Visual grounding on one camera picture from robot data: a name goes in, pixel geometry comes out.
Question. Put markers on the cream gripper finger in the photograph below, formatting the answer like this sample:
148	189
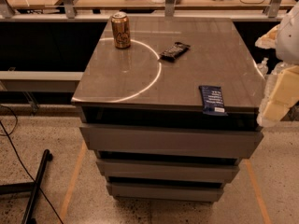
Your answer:
268	40
281	93

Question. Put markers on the blue blueberry rxbar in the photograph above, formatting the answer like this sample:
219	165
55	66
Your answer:
212	99

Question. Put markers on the clear plastic bottle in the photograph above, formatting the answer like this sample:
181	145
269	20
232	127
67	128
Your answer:
262	67

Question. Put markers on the grey drawer cabinet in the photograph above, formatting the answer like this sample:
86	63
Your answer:
143	116

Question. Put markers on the gold soda can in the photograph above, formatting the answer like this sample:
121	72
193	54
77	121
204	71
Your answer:
121	30

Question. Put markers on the black stand leg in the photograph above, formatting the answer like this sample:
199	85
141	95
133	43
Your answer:
33	187

